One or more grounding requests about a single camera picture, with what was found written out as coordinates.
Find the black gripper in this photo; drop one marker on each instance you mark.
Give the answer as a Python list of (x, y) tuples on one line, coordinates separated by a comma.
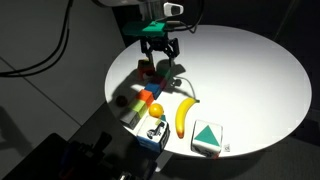
[(157, 42)]

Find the pink block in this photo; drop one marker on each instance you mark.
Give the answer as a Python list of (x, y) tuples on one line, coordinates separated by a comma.
[(160, 82)]

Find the blue block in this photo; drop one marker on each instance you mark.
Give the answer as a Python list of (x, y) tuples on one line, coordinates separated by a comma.
[(152, 89)]

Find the orange block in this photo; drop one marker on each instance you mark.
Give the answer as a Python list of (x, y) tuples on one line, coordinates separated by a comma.
[(144, 96)]

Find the lime yellow block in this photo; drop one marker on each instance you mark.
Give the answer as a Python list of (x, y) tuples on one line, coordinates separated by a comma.
[(137, 106)]

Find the white grey block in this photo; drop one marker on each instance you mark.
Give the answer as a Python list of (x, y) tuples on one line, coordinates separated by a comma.
[(130, 118)]

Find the yellow ball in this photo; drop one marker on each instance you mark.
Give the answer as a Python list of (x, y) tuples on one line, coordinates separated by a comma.
[(156, 110)]

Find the dark red ball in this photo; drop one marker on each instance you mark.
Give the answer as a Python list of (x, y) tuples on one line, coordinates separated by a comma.
[(121, 101)]

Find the yellow banana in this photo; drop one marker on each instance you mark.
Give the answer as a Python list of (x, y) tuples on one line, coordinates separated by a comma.
[(182, 116)]

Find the white cube teal triangle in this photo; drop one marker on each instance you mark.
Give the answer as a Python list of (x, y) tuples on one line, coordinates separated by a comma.
[(206, 137)]

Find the white table base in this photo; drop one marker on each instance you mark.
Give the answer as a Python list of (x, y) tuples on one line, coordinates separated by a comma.
[(163, 160)]

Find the black purple clamp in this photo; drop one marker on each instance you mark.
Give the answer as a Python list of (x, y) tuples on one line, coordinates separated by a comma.
[(100, 143)]

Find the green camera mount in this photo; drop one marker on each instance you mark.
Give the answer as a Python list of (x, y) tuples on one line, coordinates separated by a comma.
[(146, 28)]

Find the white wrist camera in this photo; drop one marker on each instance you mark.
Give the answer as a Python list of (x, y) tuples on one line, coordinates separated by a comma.
[(173, 8)]

